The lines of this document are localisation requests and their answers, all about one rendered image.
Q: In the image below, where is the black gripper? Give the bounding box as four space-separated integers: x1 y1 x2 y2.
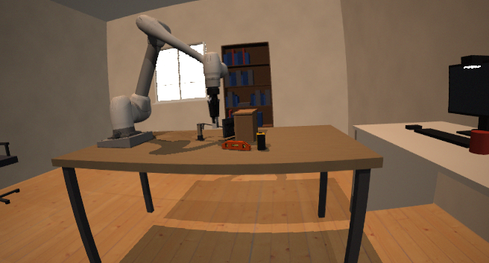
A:
206 88 220 129

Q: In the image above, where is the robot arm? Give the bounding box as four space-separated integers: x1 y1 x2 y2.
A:
107 15 227 139

